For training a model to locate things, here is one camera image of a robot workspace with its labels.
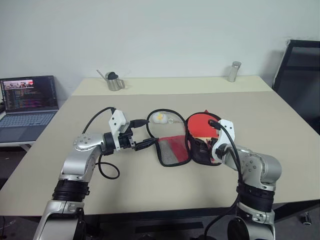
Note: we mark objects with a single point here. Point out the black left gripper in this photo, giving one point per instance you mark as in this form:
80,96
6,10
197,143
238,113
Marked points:
125,141

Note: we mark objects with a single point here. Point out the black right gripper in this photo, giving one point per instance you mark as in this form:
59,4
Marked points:
212,143

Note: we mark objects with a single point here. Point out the red table tennis paddle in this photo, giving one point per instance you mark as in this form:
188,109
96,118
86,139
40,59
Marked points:
200,125

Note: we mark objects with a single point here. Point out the black paddle case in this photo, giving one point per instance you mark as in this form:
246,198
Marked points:
166,150

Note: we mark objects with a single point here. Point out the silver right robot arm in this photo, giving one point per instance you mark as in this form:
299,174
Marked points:
260,165

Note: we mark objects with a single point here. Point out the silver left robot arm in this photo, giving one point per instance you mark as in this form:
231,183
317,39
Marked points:
75,160

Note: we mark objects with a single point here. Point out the stainless steel pitcher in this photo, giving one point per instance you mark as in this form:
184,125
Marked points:
114,83

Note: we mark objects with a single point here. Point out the black object in pitcher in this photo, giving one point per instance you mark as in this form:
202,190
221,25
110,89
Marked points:
112,75

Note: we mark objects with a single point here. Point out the thin metal stick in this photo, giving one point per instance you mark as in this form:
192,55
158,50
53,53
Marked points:
101,73

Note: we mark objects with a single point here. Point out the glass jar with metal lid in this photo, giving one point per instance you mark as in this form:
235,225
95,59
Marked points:
233,72

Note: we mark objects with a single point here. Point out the open grey laptop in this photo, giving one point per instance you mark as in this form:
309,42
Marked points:
27,100

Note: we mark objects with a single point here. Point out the black office chair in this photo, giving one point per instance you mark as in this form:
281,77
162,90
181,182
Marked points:
300,80

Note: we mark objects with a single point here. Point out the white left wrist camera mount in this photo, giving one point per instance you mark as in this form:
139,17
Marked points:
116,122

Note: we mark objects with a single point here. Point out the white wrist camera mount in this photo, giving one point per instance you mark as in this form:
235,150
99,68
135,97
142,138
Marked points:
226,135
116,122

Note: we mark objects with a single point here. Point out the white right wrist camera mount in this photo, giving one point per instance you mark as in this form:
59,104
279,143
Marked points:
226,135

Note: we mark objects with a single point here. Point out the black table frame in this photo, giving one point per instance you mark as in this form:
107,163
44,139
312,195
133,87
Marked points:
170,223

